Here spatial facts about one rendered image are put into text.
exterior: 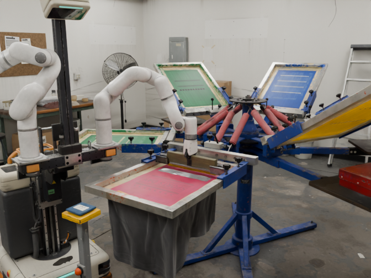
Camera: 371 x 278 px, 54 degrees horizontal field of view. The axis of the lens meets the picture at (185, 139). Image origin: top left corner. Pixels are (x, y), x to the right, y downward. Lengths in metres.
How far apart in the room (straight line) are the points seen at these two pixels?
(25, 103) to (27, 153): 0.28
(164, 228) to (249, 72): 4.92
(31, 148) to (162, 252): 0.87
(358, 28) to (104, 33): 4.18
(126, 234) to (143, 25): 6.10
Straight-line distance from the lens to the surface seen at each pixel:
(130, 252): 2.13
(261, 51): 6.43
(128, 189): 2.03
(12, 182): 2.66
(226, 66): 6.71
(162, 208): 1.71
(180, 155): 2.30
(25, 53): 1.92
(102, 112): 2.19
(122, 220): 2.06
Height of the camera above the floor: 1.70
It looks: 14 degrees down
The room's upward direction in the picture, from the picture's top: straight up
